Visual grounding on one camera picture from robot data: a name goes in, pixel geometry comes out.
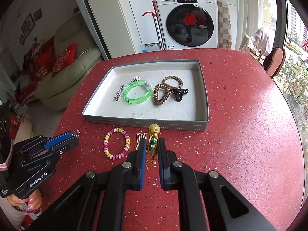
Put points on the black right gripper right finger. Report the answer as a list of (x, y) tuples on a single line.
[(206, 201)]

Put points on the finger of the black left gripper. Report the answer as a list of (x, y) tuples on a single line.
[(58, 139), (65, 146)]

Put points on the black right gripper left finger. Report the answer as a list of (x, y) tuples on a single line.
[(96, 201)]

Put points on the silver heart pendant brooch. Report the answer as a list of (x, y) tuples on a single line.
[(76, 133)]

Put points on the bronze metal hair clip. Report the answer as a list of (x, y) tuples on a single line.
[(140, 136)]

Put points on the grey jewelry tray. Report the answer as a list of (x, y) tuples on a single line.
[(149, 100)]

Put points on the person's left hand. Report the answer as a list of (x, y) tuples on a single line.
[(34, 201)]

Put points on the beige leather sofa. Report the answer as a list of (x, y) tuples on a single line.
[(56, 92)]

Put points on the red embroidered cushion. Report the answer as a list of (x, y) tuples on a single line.
[(65, 59)]

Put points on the black claw hair clip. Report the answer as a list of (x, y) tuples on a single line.
[(179, 93)]

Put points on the clear plastic jug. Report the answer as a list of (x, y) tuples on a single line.
[(152, 47)]

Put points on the brown round chair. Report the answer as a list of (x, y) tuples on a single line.
[(274, 61)]

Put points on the clothes on drying rack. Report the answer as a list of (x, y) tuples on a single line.
[(260, 38)]

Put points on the checkered hanging towel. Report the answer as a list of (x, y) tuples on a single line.
[(224, 25)]

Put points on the white front-load washing machine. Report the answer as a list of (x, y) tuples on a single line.
[(188, 24)]

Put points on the framed wall pictures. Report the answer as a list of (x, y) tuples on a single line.
[(29, 25)]

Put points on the red handled mop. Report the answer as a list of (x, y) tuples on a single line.
[(158, 30)]

